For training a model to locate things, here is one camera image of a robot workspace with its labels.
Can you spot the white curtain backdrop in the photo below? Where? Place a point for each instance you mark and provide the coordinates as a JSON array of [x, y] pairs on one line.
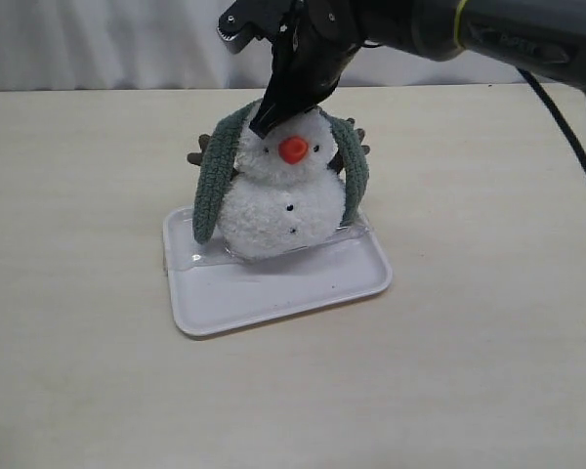
[[95, 45]]

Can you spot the green knitted scarf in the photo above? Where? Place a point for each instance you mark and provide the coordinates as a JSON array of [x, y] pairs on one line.
[[215, 185]]

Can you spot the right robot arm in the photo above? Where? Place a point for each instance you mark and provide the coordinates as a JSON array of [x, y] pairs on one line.
[[547, 38]]

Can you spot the white plastic tray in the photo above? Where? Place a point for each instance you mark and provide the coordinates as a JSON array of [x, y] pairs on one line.
[[214, 300]]

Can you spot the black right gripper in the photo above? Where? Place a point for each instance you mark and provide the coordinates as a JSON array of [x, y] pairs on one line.
[[317, 40]]

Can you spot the white plush snowman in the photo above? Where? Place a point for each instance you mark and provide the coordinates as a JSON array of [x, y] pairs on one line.
[[283, 205]]

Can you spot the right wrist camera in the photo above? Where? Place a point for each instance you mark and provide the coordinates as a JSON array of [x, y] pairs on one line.
[[246, 20]]

